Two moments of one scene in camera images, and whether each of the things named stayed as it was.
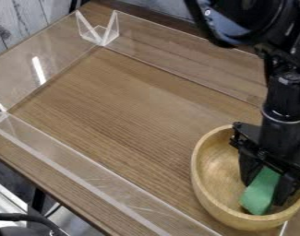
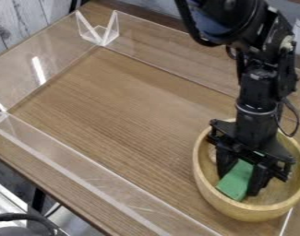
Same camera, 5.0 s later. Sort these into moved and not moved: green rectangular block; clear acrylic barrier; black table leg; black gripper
Moved: black gripper; green rectangular block
Not moved: black table leg; clear acrylic barrier
